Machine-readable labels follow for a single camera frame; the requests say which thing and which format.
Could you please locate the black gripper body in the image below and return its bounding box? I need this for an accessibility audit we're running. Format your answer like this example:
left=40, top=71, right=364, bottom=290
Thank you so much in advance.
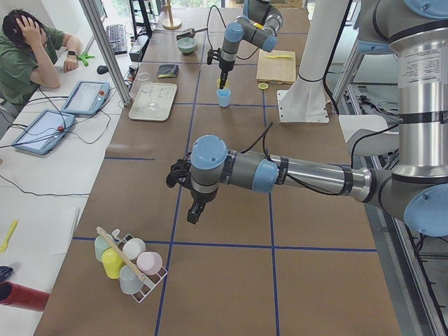
left=219, top=62, right=230, bottom=84
left=190, top=188, right=218, bottom=210

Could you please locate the yellow lemon half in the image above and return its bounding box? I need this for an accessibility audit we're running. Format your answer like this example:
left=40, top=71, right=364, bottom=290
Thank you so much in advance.
left=216, top=78, right=230, bottom=89

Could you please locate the light blue plastic cup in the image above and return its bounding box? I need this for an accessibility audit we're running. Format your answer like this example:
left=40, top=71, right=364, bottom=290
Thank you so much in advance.
left=216, top=88, right=232, bottom=108

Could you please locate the pink cup in rack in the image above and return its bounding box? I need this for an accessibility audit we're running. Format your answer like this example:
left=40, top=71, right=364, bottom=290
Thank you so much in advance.
left=136, top=251, right=162, bottom=275

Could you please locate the white cup in rack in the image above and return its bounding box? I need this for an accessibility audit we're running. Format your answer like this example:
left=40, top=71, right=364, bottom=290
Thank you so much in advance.
left=122, top=238, right=146, bottom=260

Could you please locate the grey-blue cup in rack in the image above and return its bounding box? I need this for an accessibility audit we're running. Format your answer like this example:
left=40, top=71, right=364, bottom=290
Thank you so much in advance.
left=119, top=265, right=143, bottom=295

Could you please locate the yellow cup in rack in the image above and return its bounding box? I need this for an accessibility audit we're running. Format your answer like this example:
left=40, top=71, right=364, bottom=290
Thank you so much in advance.
left=101, top=248, right=125, bottom=279

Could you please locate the green cup in rack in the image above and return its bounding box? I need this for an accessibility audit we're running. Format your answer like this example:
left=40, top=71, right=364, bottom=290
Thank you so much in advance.
left=94, top=235, right=110, bottom=262

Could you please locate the green bowl of ice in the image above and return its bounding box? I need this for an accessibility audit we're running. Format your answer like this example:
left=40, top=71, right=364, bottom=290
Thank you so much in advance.
left=176, top=37, right=197, bottom=55

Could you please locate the steel ice scoop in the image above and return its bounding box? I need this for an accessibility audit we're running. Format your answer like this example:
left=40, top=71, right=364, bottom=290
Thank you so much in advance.
left=176, top=27, right=208, bottom=41

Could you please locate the yellow plastic knife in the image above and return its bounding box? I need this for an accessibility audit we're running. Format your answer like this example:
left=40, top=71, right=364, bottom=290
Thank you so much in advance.
left=265, top=55, right=292, bottom=60

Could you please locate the bamboo cutting board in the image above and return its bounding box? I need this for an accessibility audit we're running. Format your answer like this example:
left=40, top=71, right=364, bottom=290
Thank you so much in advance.
left=256, top=50, right=297, bottom=84

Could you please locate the grey folded cloth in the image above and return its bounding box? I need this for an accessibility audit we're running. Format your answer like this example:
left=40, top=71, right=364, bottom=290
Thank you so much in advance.
left=157, top=64, right=179, bottom=78

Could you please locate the cream bear serving tray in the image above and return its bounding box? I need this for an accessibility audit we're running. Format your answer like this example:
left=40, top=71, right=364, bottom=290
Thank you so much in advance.
left=129, top=83, right=177, bottom=122

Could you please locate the clear wine glass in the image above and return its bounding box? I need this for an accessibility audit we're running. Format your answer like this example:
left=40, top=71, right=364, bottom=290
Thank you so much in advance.
left=136, top=72, right=157, bottom=110

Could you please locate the black keyboard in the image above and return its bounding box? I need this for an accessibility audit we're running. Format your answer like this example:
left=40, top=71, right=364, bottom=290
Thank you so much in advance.
left=106, top=24, right=127, bottom=55

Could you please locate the black computer mouse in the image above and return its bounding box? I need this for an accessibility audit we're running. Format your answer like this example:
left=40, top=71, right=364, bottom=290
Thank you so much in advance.
left=97, top=65, right=109, bottom=75

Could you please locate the far teach pendant tablet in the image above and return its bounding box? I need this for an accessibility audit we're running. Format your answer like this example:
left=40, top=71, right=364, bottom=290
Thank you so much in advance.
left=61, top=80, right=110, bottom=116

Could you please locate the teach pendant tablet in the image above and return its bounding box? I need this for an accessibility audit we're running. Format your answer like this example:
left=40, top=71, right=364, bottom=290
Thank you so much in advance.
left=12, top=109, right=75, bottom=155
left=61, top=80, right=110, bottom=116

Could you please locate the green clamp tool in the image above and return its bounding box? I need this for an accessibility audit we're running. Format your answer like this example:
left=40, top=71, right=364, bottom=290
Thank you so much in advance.
left=77, top=52, right=95, bottom=67

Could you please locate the near teach pendant tablet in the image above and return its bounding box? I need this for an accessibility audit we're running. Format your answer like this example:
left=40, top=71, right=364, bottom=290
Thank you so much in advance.
left=12, top=109, right=75, bottom=155

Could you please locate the yellow plastic spatula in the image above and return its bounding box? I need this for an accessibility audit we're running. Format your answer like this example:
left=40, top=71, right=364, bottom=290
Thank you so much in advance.
left=0, top=220, right=18, bottom=253

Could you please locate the seated person green shirt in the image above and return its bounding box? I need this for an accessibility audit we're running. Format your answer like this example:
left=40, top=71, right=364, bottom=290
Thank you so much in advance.
left=1, top=10, right=81, bottom=111

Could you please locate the red cylinder bottle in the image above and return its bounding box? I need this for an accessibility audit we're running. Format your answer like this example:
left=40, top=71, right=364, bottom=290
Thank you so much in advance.
left=1, top=281, right=50, bottom=312

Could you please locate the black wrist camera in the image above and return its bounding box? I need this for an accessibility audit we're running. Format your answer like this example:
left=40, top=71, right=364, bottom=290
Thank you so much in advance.
left=166, top=159, right=191, bottom=190
left=206, top=48, right=221, bottom=65

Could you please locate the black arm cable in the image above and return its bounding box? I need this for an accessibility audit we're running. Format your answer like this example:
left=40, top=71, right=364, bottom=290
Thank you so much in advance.
left=207, top=4, right=228, bottom=53

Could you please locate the white wire cup rack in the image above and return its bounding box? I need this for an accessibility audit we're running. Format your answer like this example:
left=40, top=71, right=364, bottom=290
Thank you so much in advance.
left=112, top=229, right=167, bottom=303

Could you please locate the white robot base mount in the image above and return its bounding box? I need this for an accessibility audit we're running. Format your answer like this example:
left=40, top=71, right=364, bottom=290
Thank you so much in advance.
left=277, top=0, right=351, bottom=123

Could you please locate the wooden rack handle rod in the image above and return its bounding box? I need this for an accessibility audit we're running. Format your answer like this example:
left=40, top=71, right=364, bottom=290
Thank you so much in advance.
left=96, top=226, right=146, bottom=282

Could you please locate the aluminium frame post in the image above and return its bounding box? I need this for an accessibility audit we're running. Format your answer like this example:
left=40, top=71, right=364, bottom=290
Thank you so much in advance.
left=79, top=0, right=132, bottom=106

